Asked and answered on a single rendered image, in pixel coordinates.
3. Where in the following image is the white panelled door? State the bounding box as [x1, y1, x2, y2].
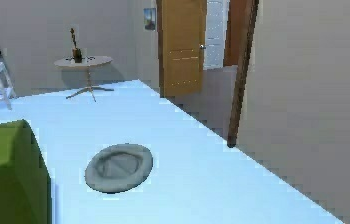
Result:
[203, 0, 231, 70]

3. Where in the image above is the grey round floor cushion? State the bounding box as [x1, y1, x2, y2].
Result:
[84, 143, 154, 194]

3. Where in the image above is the round beige side table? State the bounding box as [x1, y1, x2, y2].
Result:
[53, 55, 115, 103]

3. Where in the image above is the framed wall picture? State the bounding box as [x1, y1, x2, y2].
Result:
[143, 7, 157, 32]

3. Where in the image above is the dark brown door frame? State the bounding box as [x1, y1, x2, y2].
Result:
[226, 0, 261, 149]

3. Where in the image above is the brown wooden room door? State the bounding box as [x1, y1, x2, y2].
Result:
[160, 0, 208, 98]

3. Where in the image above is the green sofa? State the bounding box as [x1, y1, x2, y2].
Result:
[0, 119, 53, 224]

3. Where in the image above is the brown potted house plant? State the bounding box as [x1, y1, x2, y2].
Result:
[69, 27, 84, 64]

